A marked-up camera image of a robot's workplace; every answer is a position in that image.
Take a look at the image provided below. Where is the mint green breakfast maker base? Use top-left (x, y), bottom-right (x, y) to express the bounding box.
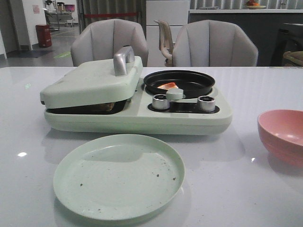
top-left (44, 79), bottom-right (232, 135)

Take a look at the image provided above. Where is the red trash bin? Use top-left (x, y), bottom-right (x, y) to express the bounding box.
top-left (36, 25), bottom-right (52, 47)

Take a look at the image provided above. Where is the beige office chair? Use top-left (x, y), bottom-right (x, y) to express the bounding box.
top-left (154, 20), bottom-right (174, 67)

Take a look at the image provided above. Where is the pink plastic bowl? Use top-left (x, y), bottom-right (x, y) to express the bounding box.
top-left (258, 109), bottom-right (303, 167)

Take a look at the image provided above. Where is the mint green round plate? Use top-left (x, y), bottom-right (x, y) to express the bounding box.
top-left (53, 134), bottom-right (185, 222)

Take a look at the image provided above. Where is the fruit plate on counter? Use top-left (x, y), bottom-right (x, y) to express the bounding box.
top-left (244, 0), bottom-right (266, 9)

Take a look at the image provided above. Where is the white bread slice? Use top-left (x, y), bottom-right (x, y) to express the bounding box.
top-left (82, 101), bottom-right (116, 112)

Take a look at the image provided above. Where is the orange cooked shrimp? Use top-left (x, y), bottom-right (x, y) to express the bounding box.
top-left (157, 82), bottom-right (178, 90)

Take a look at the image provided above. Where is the left silver control knob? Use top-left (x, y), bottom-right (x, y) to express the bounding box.
top-left (152, 94), bottom-right (169, 110)

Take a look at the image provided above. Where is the dark appliance at right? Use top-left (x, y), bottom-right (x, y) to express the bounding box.
top-left (270, 23), bottom-right (303, 66)

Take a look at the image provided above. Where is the silver control knob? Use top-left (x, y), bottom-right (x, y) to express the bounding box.
top-left (152, 94), bottom-right (169, 110)
top-left (197, 96), bottom-right (215, 112)

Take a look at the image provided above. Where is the background desk with monitor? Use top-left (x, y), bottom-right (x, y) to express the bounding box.
top-left (43, 0), bottom-right (79, 32)

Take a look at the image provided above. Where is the white cabinet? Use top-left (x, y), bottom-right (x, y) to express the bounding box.
top-left (146, 0), bottom-right (190, 67)

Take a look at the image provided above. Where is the dark grey counter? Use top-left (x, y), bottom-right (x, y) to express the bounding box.
top-left (189, 9), bottom-right (303, 66)

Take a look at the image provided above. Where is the right silver control knob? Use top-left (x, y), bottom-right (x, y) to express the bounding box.
top-left (197, 96), bottom-right (215, 112)

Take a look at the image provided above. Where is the left grey upholstered chair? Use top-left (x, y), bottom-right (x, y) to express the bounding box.
top-left (71, 19), bottom-right (149, 67)

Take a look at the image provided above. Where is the right grey upholstered chair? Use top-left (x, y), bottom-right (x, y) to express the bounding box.
top-left (172, 20), bottom-right (258, 67)

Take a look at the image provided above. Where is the grey upholstered chair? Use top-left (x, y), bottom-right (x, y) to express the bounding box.
top-left (71, 19), bottom-right (149, 67)
top-left (172, 20), bottom-right (258, 67)

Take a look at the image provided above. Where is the mint green sandwich maker lid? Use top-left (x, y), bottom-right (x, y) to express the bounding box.
top-left (40, 55), bottom-right (143, 109)

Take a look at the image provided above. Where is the black round frying pan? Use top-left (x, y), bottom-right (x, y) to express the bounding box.
top-left (143, 70), bottom-right (215, 99)

